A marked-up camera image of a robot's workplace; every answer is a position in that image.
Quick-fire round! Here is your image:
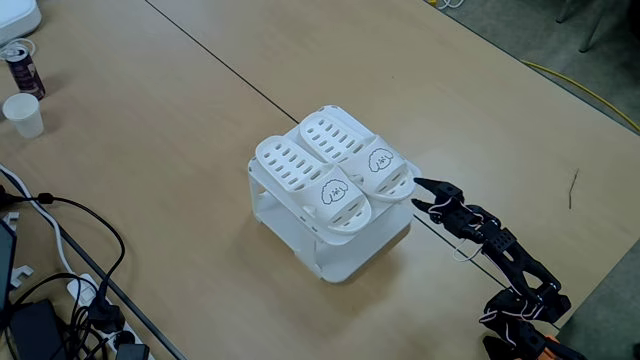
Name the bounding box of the black plug adapter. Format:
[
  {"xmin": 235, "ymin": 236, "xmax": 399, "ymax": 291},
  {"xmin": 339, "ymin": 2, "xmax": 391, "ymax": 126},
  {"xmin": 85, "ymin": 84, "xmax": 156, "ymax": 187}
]
[{"xmin": 113, "ymin": 341, "xmax": 152, "ymax": 360}]

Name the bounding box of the yellow cable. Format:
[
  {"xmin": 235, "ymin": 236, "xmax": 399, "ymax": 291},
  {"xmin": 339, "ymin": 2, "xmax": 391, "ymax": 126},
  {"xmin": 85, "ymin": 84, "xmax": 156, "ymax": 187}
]
[{"xmin": 519, "ymin": 59, "xmax": 640, "ymax": 134}]

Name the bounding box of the white power strip cord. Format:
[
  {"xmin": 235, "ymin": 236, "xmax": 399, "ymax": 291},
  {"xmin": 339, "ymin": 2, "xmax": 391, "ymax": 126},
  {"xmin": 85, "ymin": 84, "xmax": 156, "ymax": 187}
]
[{"xmin": 0, "ymin": 164, "xmax": 77, "ymax": 277}]

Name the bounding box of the white power strip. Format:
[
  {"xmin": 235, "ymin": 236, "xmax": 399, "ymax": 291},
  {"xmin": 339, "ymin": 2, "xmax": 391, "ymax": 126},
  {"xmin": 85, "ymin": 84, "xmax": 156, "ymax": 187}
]
[{"xmin": 65, "ymin": 273, "xmax": 157, "ymax": 360}]

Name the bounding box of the black power brick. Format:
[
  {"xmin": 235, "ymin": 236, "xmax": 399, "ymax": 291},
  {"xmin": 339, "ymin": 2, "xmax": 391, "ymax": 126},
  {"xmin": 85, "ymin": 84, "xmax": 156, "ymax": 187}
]
[{"xmin": 8, "ymin": 298, "xmax": 68, "ymax": 360}]

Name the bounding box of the dark laptop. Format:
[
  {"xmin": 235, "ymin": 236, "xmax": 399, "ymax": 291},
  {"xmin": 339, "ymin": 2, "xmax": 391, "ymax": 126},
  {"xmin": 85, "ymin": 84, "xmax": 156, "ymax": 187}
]
[{"xmin": 0, "ymin": 218, "xmax": 18, "ymax": 314}]

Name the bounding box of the black power plug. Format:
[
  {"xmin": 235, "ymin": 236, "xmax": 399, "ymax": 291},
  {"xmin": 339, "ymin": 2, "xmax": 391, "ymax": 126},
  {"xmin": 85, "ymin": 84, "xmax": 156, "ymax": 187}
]
[{"xmin": 87, "ymin": 298, "xmax": 127, "ymax": 335}]

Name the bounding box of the black cable with ferrite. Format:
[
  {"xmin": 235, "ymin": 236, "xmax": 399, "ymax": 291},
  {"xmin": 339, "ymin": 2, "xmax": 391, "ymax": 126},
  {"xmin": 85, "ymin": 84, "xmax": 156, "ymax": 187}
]
[{"xmin": 0, "ymin": 184, "xmax": 127, "ymax": 306}]

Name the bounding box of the white paper cup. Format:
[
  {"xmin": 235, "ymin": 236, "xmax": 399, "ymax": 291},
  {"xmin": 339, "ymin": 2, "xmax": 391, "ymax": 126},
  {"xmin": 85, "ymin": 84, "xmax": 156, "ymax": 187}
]
[{"xmin": 1, "ymin": 92, "xmax": 46, "ymax": 140}]

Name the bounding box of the white slipper with dog print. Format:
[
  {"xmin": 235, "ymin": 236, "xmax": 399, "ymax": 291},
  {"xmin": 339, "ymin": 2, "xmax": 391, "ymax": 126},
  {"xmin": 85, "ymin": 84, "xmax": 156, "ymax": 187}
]
[
  {"xmin": 298, "ymin": 110, "xmax": 417, "ymax": 203},
  {"xmin": 254, "ymin": 135, "xmax": 374, "ymax": 236}
]

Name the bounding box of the grey chair leg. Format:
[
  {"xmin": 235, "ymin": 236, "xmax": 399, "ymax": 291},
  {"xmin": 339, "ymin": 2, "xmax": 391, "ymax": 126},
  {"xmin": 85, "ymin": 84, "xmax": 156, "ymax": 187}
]
[
  {"xmin": 555, "ymin": 0, "xmax": 577, "ymax": 24},
  {"xmin": 578, "ymin": 0, "xmax": 612, "ymax": 54}
]

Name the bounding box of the thin white coiled cable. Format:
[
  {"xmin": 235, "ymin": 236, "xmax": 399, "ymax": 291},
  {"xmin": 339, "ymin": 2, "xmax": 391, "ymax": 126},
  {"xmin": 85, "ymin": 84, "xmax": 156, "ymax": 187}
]
[{"xmin": 0, "ymin": 37, "xmax": 38, "ymax": 62}]

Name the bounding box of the white plastic shoe rack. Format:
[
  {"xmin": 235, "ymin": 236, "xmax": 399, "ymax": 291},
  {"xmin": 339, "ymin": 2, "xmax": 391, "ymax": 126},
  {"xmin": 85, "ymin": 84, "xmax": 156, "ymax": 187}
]
[{"xmin": 247, "ymin": 104, "xmax": 423, "ymax": 284}]

